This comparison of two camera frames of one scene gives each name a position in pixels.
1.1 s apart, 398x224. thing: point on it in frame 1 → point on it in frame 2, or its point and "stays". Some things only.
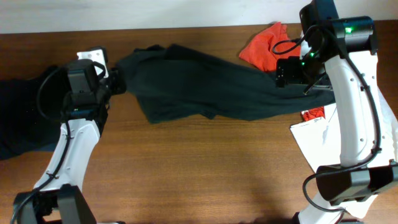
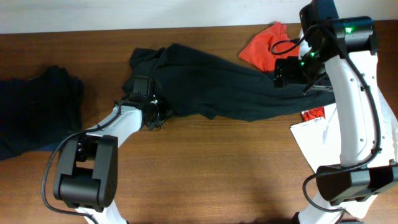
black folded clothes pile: (30, 112) stays
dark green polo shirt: (177, 82) stays
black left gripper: (118, 81) → (166, 110)
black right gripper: (290, 65) stays
